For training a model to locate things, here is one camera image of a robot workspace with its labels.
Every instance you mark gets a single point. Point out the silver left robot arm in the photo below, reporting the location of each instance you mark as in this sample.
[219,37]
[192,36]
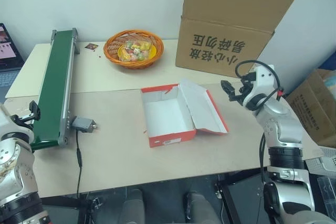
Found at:
[13,171]

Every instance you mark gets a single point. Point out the white plastic basket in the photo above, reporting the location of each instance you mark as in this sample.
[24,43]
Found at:
[328,155]

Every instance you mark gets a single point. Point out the beige cardboard sheet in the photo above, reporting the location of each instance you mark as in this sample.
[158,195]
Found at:
[39,58]

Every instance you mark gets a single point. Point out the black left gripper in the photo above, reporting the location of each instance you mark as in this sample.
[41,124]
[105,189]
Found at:
[22,120]

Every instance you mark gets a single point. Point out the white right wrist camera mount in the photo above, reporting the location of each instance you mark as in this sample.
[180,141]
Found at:
[263,79]

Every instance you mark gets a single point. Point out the black cabinet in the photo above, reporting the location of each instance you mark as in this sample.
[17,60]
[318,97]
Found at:
[244,200]

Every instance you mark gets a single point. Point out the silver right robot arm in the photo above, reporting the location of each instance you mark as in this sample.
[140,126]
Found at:
[281,127]

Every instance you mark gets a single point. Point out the large brown cardboard box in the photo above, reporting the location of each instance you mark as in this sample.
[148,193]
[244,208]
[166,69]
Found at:
[210,45]

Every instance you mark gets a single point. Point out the orange wicker basket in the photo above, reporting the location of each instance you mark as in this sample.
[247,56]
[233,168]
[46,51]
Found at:
[110,53]

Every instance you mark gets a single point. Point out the small dark printed card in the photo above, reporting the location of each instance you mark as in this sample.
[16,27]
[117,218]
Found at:
[91,46]

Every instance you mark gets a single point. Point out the clear plastic container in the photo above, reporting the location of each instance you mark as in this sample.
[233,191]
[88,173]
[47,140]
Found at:
[326,192]

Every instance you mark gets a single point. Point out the open laptop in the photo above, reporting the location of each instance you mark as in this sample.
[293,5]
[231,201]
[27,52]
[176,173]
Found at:
[8,48]

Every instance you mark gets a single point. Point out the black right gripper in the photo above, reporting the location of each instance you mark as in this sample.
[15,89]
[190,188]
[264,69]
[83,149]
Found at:
[246,83]

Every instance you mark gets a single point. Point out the orange and white shoebox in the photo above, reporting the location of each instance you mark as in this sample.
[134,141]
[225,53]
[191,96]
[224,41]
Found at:
[168,113]

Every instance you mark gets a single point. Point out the printed brown cardboard carton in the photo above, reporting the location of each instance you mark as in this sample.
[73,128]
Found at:
[312,108]

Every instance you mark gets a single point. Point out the blue object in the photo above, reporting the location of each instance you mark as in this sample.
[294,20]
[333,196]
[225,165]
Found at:
[330,61]

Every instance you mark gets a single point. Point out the green conveyor belt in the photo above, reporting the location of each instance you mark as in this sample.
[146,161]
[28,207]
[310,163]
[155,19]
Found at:
[55,77]

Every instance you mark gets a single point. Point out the black table frame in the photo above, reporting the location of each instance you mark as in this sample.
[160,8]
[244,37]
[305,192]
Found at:
[65,203]

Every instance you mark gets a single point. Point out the yellow plate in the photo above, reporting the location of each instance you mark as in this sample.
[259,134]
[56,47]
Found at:
[153,50]

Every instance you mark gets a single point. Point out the small grey motor box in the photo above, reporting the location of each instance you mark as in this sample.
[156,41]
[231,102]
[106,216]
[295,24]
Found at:
[82,124]

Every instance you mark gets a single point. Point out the dark grey rounded shape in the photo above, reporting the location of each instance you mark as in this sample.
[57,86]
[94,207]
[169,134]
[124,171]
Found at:
[134,208]
[200,209]

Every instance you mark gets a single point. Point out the clear bag of colourful candies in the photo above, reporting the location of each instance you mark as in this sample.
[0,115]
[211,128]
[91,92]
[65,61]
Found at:
[132,51]

